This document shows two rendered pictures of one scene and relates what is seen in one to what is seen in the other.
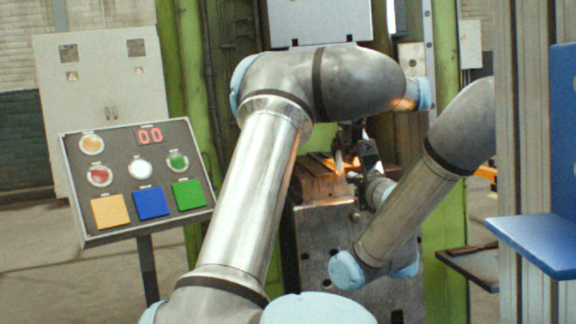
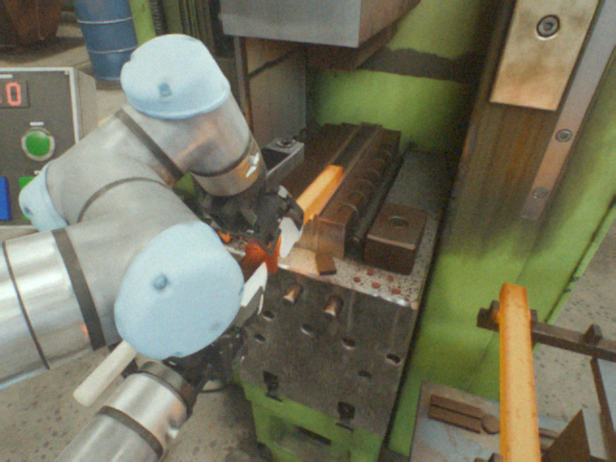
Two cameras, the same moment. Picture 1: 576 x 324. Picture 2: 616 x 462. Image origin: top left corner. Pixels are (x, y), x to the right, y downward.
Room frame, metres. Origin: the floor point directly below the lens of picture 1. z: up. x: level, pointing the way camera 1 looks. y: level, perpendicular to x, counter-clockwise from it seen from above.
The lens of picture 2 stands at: (1.02, -0.44, 1.39)
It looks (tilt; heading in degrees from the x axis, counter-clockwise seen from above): 38 degrees down; 31
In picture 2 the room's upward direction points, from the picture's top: straight up
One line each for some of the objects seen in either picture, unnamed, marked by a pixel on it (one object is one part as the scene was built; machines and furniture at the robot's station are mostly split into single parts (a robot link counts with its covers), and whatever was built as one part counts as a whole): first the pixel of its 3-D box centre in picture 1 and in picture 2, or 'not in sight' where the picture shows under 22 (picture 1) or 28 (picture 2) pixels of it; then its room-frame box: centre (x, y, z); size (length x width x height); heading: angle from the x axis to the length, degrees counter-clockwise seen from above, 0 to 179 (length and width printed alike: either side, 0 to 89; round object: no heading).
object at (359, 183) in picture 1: (373, 192); (196, 353); (1.19, -0.18, 0.99); 0.12 x 0.08 x 0.09; 8
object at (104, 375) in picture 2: not in sight; (152, 323); (1.36, 0.21, 0.62); 0.44 x 0.05 x 0.05; 8
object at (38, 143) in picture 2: (177, 162); (38, 143); (1.32, 0.30, 1.09); 0.05 x 0.03 x 0.04; 98
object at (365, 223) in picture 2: not in sight; (379, 194); (1.68, -0.21, 0.95); 0.34 x 0.03 x 0.03; 8
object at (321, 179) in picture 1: (319, 171); (332, 174); (1.70, -0.09, 0.96); 0.42 x 0.20 x 0.09; 8
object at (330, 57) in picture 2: not in sight; (359, 31); (1.74, -0.11, 1.24); 0.30 x 0.07 x 0.06; 8
